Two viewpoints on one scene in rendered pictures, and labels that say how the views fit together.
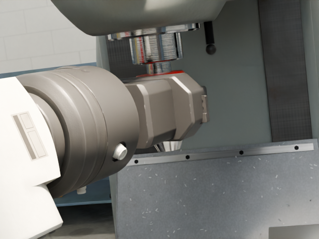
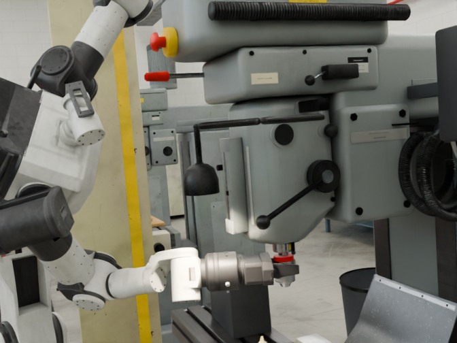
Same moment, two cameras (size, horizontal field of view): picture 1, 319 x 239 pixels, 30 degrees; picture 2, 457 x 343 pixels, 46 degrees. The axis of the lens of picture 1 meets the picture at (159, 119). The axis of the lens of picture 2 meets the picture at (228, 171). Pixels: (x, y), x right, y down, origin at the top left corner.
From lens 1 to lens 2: 1.02 m
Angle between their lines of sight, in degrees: 57
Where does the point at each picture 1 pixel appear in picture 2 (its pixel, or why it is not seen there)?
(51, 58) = not seen: outside the picture
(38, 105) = (201, 265)
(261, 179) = (424, 316)
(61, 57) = not seen: outside the picture
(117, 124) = (225, 275)
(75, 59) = not seen: outside the picture
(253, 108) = (432, 272)
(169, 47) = (278, 248)
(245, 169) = (420, 306)
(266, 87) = (438, 262)
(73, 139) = (206, 278)
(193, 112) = (264, 277)
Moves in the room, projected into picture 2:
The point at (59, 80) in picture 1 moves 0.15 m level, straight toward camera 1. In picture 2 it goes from (209, 258) to (155, 275)
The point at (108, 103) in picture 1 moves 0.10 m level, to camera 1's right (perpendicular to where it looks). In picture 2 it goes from (224, 269) to (249, 277)
